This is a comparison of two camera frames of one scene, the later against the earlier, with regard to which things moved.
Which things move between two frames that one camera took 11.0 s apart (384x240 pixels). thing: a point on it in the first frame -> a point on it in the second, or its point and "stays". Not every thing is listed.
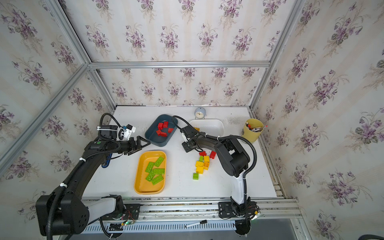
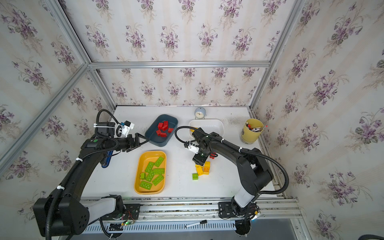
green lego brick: (159, 161) stays
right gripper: (189, 141) -> (200, 158)
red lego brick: (162, 134) stays
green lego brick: (156, 179) stays
